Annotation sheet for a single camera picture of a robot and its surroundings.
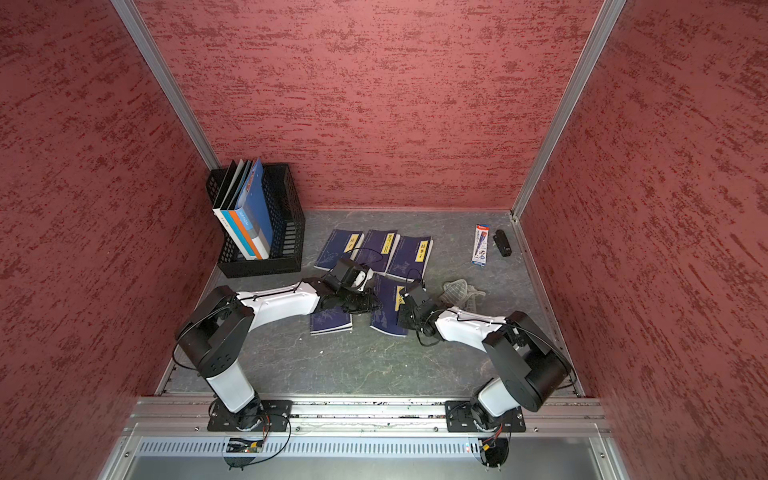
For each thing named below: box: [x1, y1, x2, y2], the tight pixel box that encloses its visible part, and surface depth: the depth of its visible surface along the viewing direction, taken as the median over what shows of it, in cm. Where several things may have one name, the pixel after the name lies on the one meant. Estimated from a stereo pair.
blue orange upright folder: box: [235, 157, 274, 251], surface depth 94 cm
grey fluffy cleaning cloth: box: [439, 279, 486, 313], surface depth 96 cm
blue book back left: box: [313, 229, 365, 271], surface depth 109 cm
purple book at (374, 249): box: [354, 229, 398, 272], surface depth 111 cm
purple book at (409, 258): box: [385, 233, 434, 282], surface depth 106 cm
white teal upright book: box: [212, 209, 271, 261], surface depth 87 cm
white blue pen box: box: [471, 225, 491, 267], surface depth 111 cm
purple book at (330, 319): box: [310, 306, 353, 336], surface depth 90 cm
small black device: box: [493, 229, 512, 257], surface depth 109 cm
